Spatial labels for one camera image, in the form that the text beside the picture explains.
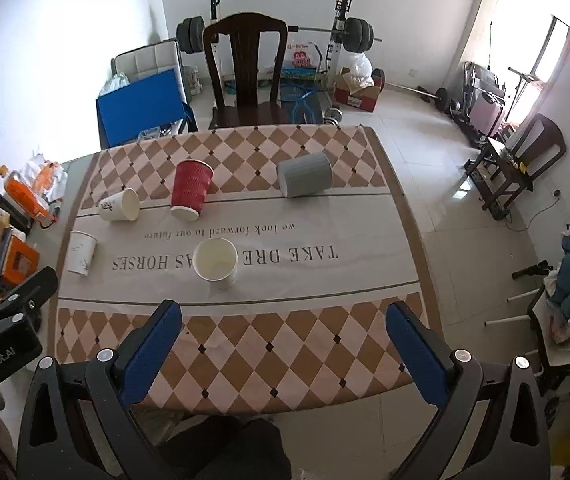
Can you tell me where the barbell on rack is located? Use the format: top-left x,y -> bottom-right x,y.
205,0 -> 356,86

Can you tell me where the cardboard box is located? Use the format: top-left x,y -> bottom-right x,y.
334,72 -> 384,112

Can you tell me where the brown wooden chair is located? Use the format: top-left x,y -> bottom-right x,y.
467,113 -> 567,218

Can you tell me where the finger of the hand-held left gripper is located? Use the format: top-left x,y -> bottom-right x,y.
0,265 -> 60,334

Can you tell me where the white legged chair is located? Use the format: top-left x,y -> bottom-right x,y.
485,287 -> 570,391

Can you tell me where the pink padded seat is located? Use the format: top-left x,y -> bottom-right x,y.
472,91 -> 508,136

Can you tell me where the white padded bench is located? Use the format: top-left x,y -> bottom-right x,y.
112,39 -> 183,86

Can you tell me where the long barbell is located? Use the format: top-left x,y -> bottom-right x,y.
385,85 -> 463,116

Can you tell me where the grey ribbed cup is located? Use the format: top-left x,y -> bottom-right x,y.
277,152 -> 334,199

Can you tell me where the clear bag with orange packets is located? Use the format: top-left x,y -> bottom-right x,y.
25,155 -> 68,201

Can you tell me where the dark wooden chair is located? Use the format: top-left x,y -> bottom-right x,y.
202,12 -> 293,131

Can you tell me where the barbell with black plates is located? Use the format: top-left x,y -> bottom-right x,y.
176,16 -> 383,56

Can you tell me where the crumpled clear plastic bag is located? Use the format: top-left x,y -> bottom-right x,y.
99,74 -> 130,96

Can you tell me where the blue wire frame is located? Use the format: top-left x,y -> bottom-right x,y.
280,85 -> 326,123

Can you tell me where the plain white paper cup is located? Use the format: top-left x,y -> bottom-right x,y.
193,238 -> 238,290

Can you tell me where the folded exercise machine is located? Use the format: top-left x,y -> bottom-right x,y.
465,62 -> 540,126

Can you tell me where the red ribbed paper cup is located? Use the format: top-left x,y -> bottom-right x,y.
171,160 -> 214,222

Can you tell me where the red and white plastic bag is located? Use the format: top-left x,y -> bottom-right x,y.
285,40 -> 318,71

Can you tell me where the orange drink bottle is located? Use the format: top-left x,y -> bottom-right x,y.
0,165 -> 48,218

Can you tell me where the orange box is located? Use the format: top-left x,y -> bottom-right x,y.
0,230 -> 40,286

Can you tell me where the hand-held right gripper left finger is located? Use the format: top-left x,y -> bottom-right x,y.
16,300 -> 184,480

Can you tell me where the white cup with branch print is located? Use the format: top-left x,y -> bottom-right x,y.
67,230 -> 99,277
98,188 -> 140,222

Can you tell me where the black handle tool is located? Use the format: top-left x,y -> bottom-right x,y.
512,260 -> 550,281

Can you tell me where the checkered printed tablecloth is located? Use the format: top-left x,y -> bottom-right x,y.
55,125 -> 428,408

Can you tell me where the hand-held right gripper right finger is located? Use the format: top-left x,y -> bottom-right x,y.
386,301 -> 552,480

